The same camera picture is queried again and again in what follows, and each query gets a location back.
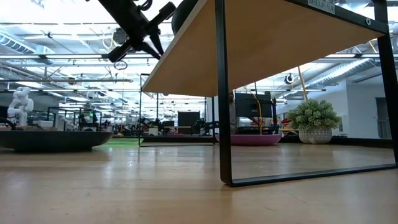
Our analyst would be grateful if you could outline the wooden shelf black metal frame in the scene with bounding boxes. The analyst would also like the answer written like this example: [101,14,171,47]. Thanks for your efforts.
[139,0,398,188]

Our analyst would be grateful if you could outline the person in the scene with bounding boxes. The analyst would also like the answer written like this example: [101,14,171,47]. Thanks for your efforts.
[228,92,238,135]

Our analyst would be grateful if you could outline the black monitor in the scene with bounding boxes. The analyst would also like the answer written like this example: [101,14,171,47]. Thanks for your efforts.
[234,92,273,118]

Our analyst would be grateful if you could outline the purple plate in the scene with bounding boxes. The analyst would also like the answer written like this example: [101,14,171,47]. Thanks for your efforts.
[214,133,282,147]

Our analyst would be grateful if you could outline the dark teal plate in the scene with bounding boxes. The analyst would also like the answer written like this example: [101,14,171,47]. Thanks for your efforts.
[0,129,114,154]
[170,0,200,35]

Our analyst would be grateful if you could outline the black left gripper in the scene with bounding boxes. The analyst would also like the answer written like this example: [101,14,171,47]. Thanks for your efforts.
[98,0,177,63]

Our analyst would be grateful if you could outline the green plant in white pot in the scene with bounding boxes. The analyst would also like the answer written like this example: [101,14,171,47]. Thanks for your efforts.
[285,98,342,145]

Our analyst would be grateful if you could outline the black table edge rail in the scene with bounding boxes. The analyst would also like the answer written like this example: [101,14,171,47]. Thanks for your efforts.
[139,136,395,149]

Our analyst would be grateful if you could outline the black hanging ring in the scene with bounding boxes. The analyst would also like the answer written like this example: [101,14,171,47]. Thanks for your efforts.
[113,59,129,71]

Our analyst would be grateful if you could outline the black ceiling cable reel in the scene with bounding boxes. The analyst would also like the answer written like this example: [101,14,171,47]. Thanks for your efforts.
[112,27,129,47]

